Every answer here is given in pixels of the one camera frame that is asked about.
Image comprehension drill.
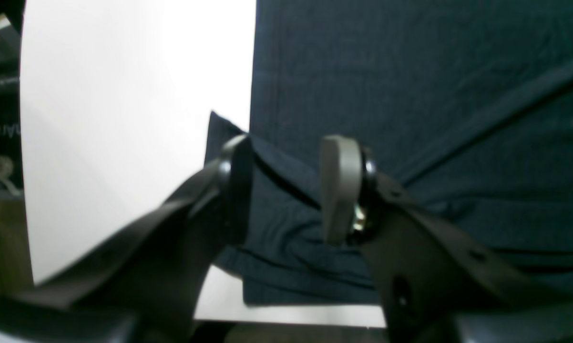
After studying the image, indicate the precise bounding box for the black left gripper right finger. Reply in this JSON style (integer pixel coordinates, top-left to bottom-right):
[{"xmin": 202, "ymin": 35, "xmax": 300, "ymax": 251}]
[{"xmin": 319, "ymin": 135, "xmax": 573, "ymax": 343}]

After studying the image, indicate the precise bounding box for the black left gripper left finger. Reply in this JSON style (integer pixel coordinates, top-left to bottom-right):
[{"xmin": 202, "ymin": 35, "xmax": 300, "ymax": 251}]
[{"xmin": 0, "ymin": 135, "xmax": 254, "ymax": 343}]

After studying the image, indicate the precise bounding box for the black long sleeve shirt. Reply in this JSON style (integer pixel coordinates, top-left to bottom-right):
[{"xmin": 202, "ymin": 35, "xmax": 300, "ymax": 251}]
[{"xmin": 217, "ymin": 0, "xmax": 573, "ymax": 305}]

